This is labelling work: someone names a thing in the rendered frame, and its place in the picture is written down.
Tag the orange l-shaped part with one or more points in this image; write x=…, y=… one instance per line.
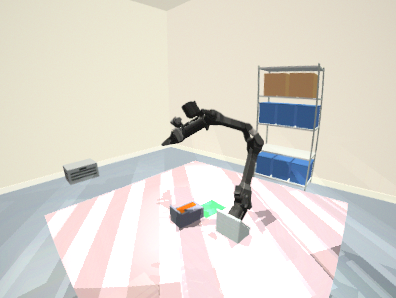
x=181, y=209

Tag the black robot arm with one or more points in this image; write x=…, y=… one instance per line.
x=242, y=192

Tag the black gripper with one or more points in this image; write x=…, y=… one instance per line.
x=178, y=136

